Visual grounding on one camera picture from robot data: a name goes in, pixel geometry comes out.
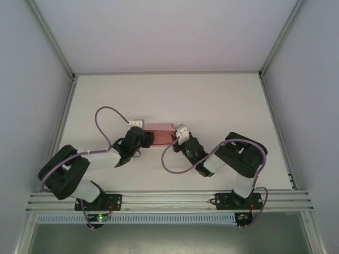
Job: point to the pink paper box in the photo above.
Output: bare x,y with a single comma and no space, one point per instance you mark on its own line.
161,136

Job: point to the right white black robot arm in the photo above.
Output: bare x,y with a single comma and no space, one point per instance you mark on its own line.
214,164

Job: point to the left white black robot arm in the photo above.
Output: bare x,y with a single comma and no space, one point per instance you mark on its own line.
103,158

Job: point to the small black clip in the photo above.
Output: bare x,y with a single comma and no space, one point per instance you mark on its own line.
212,198

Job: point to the small circuit board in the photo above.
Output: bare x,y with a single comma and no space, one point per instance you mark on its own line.
242,217

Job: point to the circuit board with green light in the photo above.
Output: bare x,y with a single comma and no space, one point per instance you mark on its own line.
100,218

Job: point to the aluminium mounting rail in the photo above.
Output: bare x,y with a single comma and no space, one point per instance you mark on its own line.
169,198

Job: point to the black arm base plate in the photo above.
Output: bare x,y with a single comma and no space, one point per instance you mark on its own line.
221,202
116,202

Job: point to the aluminium table side rail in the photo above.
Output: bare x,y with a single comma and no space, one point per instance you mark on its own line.
267,98
69,98

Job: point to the aluminium frame post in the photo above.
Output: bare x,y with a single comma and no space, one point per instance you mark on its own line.
279,42
55,42

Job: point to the aluminium frame leg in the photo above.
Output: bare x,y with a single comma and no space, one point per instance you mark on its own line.
313,232
25,232

